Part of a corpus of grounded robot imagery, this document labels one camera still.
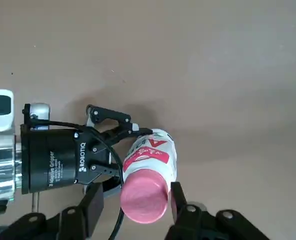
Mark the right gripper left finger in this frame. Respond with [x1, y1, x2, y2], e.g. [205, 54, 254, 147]
[0, 183, 105, 240]

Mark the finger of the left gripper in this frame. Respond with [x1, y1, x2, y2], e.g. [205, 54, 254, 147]
[85, 104, 154, 148]
[92, 171, 125, 199]

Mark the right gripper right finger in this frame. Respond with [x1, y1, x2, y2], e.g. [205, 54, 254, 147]
[166, 181, 291, 240]

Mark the pink bottle cap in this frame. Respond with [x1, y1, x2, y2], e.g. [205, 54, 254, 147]
[119, 168, 169, 224]

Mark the white drink bottle red label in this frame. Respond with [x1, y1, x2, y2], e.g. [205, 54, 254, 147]
[122, 128, 180, 198]

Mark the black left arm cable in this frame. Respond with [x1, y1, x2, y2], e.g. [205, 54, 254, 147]
[29, 119, 125, 240]

